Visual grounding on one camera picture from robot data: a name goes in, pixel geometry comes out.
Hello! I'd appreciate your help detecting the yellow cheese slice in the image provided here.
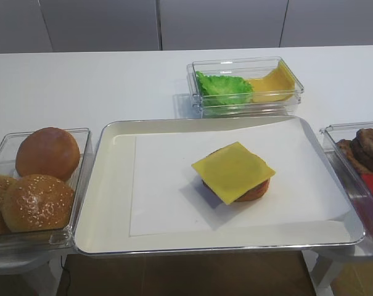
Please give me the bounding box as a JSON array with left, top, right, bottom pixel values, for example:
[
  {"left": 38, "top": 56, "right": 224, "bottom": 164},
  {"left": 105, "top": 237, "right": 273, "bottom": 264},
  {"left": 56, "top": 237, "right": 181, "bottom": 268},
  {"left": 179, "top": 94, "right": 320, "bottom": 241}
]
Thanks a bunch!
[{"left": 191, "top": 141, "right": 277, "bottom": 205}]

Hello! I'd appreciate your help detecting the plain top bun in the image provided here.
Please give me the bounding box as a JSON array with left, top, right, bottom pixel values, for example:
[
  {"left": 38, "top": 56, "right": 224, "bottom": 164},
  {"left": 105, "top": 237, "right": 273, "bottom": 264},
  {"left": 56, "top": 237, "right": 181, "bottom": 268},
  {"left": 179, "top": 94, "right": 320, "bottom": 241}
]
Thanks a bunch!
[{"left": 15, "top": 127, "right": 80, "bottom": 181}]

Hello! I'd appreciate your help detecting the bottom bun half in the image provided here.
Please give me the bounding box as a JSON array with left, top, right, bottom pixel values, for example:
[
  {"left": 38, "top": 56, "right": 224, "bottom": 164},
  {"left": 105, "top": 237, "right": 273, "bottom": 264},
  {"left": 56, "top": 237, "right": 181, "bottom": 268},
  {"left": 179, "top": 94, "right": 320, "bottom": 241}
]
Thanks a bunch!
[{"left": 235, "top": 184, "right": 265, "bottom": 202}]

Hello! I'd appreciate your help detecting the clear box with lettuce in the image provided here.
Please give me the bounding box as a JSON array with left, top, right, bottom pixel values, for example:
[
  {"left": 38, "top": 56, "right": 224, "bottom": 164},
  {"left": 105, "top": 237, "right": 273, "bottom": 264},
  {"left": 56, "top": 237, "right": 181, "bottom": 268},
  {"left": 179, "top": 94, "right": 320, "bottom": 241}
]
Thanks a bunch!
[{"left": 187, "top": 56, "right": 304, "bottom": 118}]

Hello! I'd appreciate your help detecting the tomato slice on bun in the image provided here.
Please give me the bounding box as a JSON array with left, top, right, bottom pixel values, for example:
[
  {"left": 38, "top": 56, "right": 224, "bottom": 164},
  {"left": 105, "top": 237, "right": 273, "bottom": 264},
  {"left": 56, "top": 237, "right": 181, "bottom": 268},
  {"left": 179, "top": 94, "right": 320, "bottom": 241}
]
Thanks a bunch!
[{"left": 260, "top": 178, "right": 271, "bottom": 193}]

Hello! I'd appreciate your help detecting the sesame bun front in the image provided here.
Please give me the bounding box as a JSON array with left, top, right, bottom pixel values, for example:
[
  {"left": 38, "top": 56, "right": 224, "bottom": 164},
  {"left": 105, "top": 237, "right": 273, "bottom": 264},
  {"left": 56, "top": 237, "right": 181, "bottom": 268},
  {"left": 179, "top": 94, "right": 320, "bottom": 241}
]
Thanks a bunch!
[{"left": 1, "top": 174, "right": 75, "bottom": 232}]

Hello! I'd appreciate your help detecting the brown patty in box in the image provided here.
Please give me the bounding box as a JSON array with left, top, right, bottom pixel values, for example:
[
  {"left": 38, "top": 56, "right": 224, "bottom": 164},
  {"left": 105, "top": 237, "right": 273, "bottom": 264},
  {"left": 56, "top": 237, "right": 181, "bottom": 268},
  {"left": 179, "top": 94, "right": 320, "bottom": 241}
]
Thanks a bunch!
[
  {"left": 350, "top": 128, "right": 373, "bottom": 172},
  {"left": 337, "top": 139, "right": 372, "bottom": 175}
]

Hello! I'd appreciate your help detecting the black cable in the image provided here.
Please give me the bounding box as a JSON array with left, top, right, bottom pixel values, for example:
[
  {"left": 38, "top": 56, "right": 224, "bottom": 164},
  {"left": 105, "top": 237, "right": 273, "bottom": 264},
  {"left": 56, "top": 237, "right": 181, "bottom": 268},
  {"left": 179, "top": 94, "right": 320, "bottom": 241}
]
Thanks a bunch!
[{"left": 58, "top": 255, "right": 72, "bottom": 296}]

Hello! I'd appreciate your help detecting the front brown patty in box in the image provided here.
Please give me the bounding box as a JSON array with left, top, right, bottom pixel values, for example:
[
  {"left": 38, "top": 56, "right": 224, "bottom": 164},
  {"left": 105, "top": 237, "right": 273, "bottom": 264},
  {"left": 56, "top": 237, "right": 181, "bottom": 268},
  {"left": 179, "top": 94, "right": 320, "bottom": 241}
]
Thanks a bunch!
[{"left": 350, "top": 128, "right": 373, "bottom": 172}]

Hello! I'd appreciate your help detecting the rear brown patty in box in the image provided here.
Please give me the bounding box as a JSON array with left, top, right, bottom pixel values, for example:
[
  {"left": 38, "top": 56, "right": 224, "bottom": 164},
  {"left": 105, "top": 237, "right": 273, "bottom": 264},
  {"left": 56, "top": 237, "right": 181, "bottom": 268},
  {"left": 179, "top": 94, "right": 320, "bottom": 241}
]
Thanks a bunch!
[{"left": 337, "top": 139, "right": 372, "bottom": 175}]

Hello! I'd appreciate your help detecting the clear box with patties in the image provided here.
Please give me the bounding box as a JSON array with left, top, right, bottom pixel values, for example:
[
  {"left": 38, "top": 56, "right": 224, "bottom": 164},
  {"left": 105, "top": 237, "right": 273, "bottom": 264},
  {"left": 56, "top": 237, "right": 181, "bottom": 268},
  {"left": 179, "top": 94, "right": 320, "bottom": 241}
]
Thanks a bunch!
[{"left": 319, "top": 121, "right": 373, "bottom": 241}]

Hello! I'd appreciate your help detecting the green lettuce leaf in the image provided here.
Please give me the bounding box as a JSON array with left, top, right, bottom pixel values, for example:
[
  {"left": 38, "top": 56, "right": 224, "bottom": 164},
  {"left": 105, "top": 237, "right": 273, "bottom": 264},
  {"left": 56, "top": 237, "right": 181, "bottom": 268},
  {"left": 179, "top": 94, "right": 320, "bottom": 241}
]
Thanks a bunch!
[{"left": 196, "top": 72, "right": 253, "bottom": 107}]

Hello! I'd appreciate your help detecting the white paper sheet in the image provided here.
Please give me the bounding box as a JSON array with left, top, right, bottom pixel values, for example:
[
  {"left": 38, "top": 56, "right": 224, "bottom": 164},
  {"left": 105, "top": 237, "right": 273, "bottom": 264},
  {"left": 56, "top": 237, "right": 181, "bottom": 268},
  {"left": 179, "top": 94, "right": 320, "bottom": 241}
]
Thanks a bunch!
[{"left": 130, "top": 119, "right": 350, "bottom": 236}]

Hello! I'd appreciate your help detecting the brown patty on bun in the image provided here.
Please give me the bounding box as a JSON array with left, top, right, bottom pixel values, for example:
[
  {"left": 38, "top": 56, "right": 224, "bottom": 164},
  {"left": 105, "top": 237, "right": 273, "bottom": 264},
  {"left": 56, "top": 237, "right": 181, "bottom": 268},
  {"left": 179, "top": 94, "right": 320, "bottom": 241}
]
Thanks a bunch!
[{"left": 201, "top": 148, "right": 267, "bottom": 200}]

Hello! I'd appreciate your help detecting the white serving tray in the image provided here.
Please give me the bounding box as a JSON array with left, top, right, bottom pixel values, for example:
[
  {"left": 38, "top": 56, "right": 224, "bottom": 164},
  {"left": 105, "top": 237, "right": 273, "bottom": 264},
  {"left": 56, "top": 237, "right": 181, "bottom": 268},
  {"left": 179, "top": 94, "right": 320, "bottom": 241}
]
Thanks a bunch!
[{"left": 74, "top": 116, "right": 365, "bottom": 255}]

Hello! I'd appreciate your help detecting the clear box with buns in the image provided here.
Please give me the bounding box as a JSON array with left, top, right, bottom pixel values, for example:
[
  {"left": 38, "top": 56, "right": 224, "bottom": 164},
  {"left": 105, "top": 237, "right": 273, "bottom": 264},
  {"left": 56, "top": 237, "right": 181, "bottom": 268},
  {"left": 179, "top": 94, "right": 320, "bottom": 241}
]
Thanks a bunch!
[{"left": 0, "top": 127, "right": 93, "bottom": 253}]

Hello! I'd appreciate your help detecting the cheese slice in box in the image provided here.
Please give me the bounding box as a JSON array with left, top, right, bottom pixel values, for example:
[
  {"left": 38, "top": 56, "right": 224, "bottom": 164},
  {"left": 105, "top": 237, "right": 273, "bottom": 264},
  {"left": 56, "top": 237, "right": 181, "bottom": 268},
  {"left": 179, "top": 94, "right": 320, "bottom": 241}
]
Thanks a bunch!
[{"left": 247, "top": 61, "right": 295, "bottom": 103}]

